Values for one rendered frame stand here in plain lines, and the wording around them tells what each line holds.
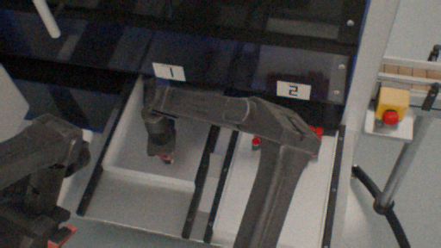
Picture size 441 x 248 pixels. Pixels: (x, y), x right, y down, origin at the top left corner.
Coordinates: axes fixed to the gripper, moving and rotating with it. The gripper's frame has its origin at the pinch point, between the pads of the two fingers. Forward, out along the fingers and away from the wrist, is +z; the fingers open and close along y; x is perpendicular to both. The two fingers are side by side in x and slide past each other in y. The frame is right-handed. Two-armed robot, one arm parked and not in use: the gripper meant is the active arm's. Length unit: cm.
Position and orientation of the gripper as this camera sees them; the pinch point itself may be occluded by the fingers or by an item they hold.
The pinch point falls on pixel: (166, 153)
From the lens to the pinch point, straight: 134.5
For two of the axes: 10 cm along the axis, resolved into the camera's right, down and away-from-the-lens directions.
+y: 0.0, -8.4, 5.5
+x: -10.0, 0.4, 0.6
